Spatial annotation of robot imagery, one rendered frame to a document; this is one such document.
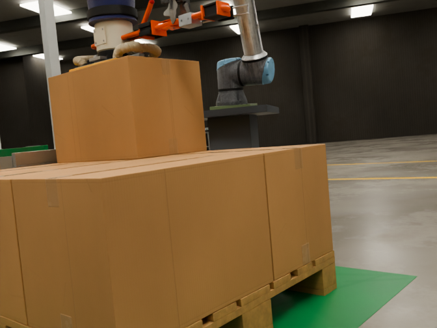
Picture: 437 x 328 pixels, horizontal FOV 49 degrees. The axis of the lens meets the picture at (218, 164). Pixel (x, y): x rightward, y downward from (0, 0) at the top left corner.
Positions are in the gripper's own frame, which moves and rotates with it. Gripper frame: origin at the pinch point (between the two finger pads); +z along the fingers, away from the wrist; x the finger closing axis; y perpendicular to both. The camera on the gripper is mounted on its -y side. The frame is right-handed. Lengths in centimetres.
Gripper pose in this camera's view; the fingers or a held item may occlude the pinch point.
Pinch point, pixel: (181, 22)
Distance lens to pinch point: 199.6
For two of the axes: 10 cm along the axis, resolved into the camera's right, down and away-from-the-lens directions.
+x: -6.4, 1.1, -7.6
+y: -7.6, 0.3, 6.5
